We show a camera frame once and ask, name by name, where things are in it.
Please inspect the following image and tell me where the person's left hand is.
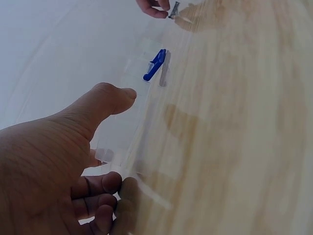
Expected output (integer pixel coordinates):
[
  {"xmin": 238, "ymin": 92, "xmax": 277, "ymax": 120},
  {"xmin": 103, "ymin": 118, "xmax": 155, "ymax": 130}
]
[{"xmin": 0, "ymin": 82, "xmax": 138, "ymax": 235}]

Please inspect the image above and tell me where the small grey metal tool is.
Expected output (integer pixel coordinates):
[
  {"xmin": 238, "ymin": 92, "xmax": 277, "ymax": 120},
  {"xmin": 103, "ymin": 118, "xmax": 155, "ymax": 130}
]
[{"xmin": 168, "ymin": 1, "xmax": 181, "ymax": 20}]

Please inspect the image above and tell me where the clear plastic organizer box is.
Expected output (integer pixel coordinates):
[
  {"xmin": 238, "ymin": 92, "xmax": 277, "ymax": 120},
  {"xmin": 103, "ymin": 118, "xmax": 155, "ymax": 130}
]
[{"xmin": 89, "ymin": 36, "xmax": 177, "ymax": 211}]

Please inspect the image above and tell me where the person's right hand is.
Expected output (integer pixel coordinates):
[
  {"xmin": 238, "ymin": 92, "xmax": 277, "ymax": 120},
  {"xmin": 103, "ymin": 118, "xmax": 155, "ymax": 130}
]
[{"xmin": 136, "ymin": 0, "xmax": 171, "ymax": 20}]

